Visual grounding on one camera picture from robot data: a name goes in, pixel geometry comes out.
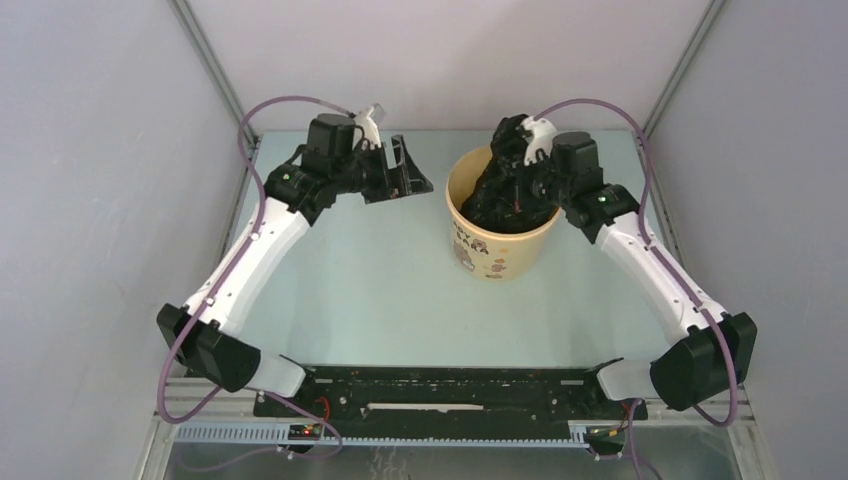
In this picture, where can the right aluminium corner post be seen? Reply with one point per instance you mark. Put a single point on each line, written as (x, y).
(703, 28)

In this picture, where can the left small circuit board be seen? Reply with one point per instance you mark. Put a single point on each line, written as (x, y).
(304, 432)

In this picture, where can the right small circuit board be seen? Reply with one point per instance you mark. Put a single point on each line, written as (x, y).
(605, 432)

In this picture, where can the yellow capybara trash bin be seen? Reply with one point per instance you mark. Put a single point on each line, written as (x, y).
(487, 255)

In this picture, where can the white slotted cable duct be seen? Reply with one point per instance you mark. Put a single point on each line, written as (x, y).
(274, 434)

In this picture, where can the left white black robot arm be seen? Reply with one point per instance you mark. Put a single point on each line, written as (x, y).
(343, 154)

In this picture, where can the aluminium corner post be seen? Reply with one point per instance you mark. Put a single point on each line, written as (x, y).
(201, 44)
(703, 28)

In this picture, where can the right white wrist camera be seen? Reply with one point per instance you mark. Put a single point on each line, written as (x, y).
(539, 134)

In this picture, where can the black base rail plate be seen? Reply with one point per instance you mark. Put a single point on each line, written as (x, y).
(454, 403)

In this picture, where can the small circuit board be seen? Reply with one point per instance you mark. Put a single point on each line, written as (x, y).
(605, 432)
(304, 432)

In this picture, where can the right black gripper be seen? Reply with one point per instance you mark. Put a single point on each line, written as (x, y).
(518, 175)

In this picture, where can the left aluminium corner post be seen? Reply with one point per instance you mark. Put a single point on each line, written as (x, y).
(201, 44)

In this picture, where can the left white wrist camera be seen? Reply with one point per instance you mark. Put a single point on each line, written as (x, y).
(368, 120)

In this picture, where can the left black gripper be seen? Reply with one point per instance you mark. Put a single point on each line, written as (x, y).
(409, 180)

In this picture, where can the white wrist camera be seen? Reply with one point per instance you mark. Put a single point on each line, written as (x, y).
(539, 134)
(368, 120)

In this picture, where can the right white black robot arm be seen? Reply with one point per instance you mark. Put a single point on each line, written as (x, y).
(709, 349)

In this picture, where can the black plastic trash bag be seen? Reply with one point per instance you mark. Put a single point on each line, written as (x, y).
(498, 202)

